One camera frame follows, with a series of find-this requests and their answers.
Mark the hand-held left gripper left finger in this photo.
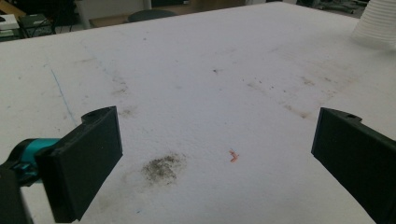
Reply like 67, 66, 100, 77
35, 105, 123, 224

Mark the small white box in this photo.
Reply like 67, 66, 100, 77
0, 13, 21, 32

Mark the black round stool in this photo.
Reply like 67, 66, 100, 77
127, 8, 178, 23

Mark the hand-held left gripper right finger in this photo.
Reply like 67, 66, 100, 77
311, 107, 396, 224

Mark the white metal stand leg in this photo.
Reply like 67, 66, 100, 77
75, 0, 92, 30

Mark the stack of translucent plastic cups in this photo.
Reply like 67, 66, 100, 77
351, 0, 396, 50

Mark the white foam mat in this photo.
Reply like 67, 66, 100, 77
0, 1, 396, 224

